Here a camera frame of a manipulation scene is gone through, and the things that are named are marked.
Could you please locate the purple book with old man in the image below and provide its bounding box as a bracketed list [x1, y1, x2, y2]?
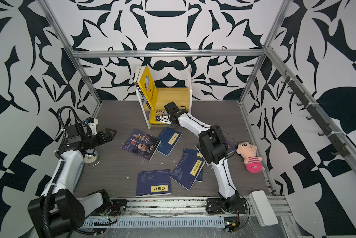
[121, 129, 161, 161]

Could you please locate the yellow cartoon cover book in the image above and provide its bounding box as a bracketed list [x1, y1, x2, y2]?
[138, 65, 159, 110]

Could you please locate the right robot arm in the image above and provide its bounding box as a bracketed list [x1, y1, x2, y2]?
[164, 102, 240, 212]

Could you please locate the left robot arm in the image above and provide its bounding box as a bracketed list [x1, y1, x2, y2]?
[27, 106, 116, 238]

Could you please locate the wooden white-framed bookshelf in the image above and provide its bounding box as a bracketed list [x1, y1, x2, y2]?
[135, 66, 193, 129]

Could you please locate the small blue book yellow label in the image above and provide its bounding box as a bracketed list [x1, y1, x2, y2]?
[157, 128, 182, 156]

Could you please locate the blue book underneath tilted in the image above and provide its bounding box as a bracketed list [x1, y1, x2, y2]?
[183, 148, 204, 182]

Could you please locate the blue book tilted yellow label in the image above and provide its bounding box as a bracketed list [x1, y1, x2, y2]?
[170, 152, 205, 190]

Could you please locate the purple book right side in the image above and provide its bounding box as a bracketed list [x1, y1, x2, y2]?
[195, 139, 236, 166]

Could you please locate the blue book front yellow label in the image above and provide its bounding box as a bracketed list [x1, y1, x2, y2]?
[136, 169, 172, 197]

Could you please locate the cartoon boy plush doll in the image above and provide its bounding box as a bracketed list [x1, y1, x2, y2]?
[236, 141, 263, 173]

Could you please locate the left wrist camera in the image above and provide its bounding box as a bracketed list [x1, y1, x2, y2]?
[84, 117, 98, 135]

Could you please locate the white box on rail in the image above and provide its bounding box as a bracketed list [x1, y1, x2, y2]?
[248, 190, 279, 227]

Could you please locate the wall hook rail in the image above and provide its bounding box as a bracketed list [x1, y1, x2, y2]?
[282, 70, 351, 157]

